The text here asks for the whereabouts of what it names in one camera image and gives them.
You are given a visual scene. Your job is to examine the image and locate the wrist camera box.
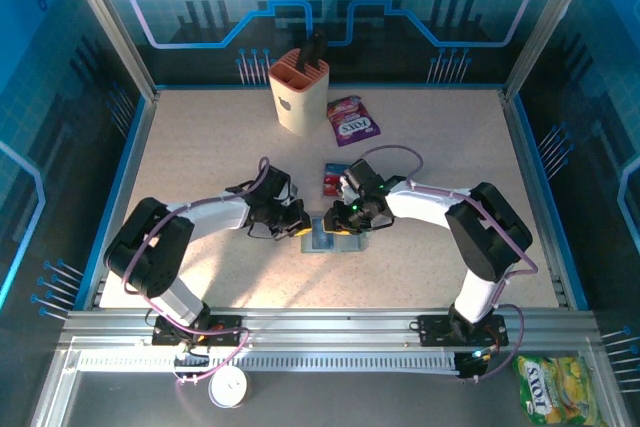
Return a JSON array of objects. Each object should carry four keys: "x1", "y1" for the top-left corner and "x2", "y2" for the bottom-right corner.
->
[
  {"x1": 262, "y1": 166, "x2": 299, "y2": 206},
  {"x1": 339, "y1": 159, "x2": 386, "y2": 198}
]

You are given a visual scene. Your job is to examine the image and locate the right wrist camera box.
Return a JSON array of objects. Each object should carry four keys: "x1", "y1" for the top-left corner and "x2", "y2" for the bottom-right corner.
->
[{"x1": 339, "y1": 159, "x2": 386, "y2": 198}]

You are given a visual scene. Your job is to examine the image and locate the aluminium side rail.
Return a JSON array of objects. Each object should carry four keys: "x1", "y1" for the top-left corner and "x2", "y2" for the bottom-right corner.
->
[
  {"x1": 82, "y1": 89, "x2": 161, "y2": 311},
  {"x1": 501, "y1": 89, "x2": 576, "y2": 311}
]

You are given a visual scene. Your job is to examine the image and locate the clear zip plastic bag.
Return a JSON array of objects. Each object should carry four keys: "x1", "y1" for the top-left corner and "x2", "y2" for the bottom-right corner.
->
[{"x1": 299, "y1": 219, "x2": 370, "y2": 254}]

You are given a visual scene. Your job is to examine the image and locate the yellow green Fox's candy bag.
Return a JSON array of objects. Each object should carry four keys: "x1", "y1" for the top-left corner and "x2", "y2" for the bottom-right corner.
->
[{"x1": 513, "y1": 354, "x2": 601, "y2": 427}]

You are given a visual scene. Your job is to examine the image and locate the clear acrylic card stand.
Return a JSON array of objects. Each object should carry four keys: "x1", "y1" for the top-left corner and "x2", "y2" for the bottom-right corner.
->
[{"x1": 319, "y1": 160, "x2": 351, "y2": 198}]

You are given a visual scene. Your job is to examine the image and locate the slotted grey cable duct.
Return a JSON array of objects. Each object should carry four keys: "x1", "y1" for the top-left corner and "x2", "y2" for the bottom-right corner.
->
[{"x1": 74, "y1": 350, "x2": 464, "y2": 377}]

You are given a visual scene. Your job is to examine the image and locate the right aluminium frame post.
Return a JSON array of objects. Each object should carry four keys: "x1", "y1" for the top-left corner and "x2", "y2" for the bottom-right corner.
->
[{"x1": 501, "y1": 0, "x2": 604, "y2": 102}]

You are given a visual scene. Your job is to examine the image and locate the left aluminium side rail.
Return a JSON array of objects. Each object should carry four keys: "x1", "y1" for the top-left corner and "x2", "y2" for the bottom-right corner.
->
[{"x1": 82, "y1": 89, "x2": 161, "y2": 311}]

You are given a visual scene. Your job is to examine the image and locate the aluminium mounting rail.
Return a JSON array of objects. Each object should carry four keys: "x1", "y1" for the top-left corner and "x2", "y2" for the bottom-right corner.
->
[{"x1": 58, "y1": 307, "x2": 604, "y2": 351}]

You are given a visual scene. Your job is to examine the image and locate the aluminium frame post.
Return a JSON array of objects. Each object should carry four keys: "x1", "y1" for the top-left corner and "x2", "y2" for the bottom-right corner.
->
[
  {"x1": 53, "y1": 0, "x2": 160, "y2": 104},
  {"x1": 501, "y1": 0, "x2": 604, "y2": 102}
]

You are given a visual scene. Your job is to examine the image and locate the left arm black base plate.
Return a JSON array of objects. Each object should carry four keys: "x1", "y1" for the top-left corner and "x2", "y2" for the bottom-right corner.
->
[{"x1": 150, "y1": 314, "x2": 247, "y2": 348}]

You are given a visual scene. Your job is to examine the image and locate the white round lid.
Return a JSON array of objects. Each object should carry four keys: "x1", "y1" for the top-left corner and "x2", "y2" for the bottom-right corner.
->
[{"x1": 207, "y1": 365, "x2": 249, "y2": 409}]

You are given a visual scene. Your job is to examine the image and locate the beige knife block orange top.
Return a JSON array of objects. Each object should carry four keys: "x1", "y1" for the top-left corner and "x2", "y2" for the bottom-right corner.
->
[{"x1": 267, "y1": 48, "x2": 332, "y2": 138}]

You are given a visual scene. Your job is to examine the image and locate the purple Fox's candy bag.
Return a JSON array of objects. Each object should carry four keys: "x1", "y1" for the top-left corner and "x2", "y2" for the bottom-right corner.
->
[{"x1": 326, "y1": 94, "x2": 382, "y2": 148}]

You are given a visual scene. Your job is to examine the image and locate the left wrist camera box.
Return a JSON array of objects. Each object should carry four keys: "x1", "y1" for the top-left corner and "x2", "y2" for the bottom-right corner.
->
[{"x1": 262, "y1": 166, "x2": 299, "y2": 206}]

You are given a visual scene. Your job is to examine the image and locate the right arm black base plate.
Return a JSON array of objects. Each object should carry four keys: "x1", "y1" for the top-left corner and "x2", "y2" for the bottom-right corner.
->
[{"x1": 416, "y1": 314, "x2": 510, "y2": 348}]

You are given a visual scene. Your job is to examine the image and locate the right aluminium side rail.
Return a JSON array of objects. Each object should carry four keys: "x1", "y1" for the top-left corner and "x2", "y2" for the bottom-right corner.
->
[{"x1": 501, "y1": 89, "x2": 576, "y2": 311}]

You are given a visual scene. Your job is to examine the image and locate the left aluminium frame post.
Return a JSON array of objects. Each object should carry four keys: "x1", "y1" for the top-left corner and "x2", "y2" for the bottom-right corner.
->
[{"x1": 53, "y1": 0, "x2": 160, "y2": 104}]

